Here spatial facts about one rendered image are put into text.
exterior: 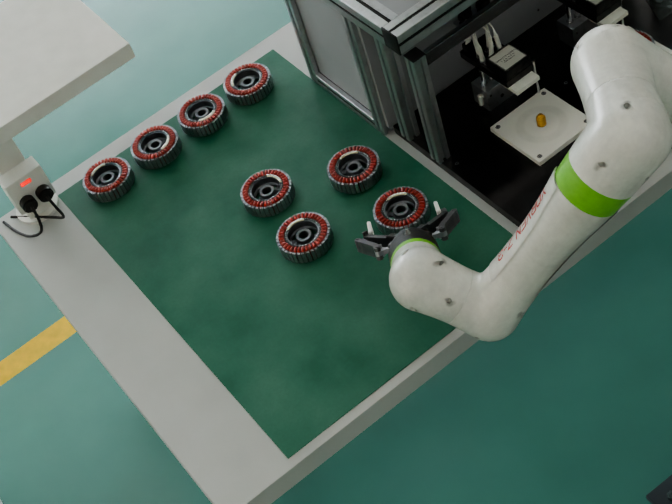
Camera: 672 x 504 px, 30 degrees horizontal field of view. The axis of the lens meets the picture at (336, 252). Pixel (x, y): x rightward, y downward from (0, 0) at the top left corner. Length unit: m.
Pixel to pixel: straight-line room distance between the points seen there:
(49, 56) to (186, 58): 1.88
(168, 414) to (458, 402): 0.97
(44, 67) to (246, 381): 0.70
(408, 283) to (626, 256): 1.35
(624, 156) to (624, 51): 0.19
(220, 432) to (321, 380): 0.21
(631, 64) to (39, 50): 1.14
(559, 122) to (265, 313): 0.71
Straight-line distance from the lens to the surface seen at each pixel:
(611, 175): 1.84
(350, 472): 3.06
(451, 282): 2.05
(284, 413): 2.27
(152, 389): 2.40
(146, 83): 4.25
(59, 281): 2.67
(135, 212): 2.71
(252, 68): 2.87
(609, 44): 1.94
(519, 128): 2.55
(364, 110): 2.68
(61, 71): 2.38
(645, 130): 1.82
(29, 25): 2.53
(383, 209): 2.46
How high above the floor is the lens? 2.58
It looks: 48 degrees down
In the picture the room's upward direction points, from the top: 21 degrees counter-clockwise
